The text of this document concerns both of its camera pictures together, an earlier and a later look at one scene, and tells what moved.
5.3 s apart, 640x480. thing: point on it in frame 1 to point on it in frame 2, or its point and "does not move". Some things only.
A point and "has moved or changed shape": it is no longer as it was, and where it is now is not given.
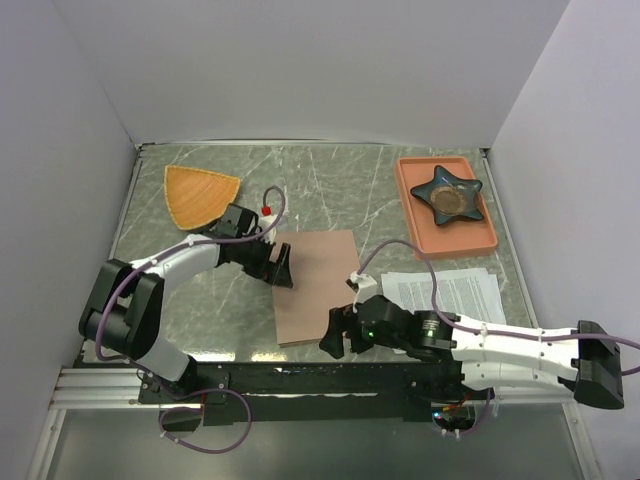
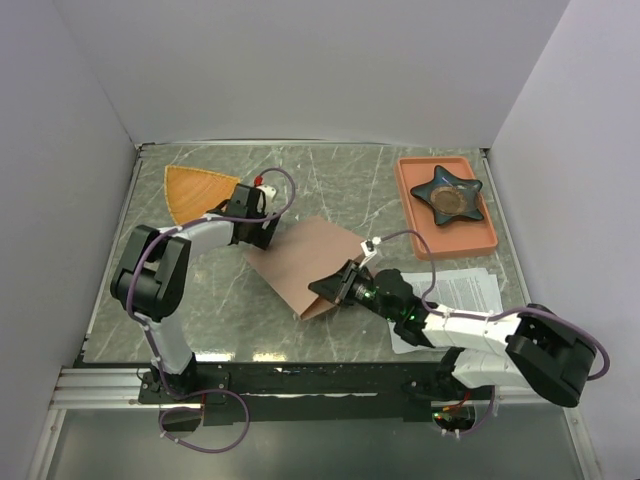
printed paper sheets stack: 463,292 does not move
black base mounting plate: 303,394 does not move
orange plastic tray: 411,172 does not move
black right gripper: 342,319 to 338,286
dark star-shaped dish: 450,197 does not move
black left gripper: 276,273 to 261,238
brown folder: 321,264 has moved or changed shape
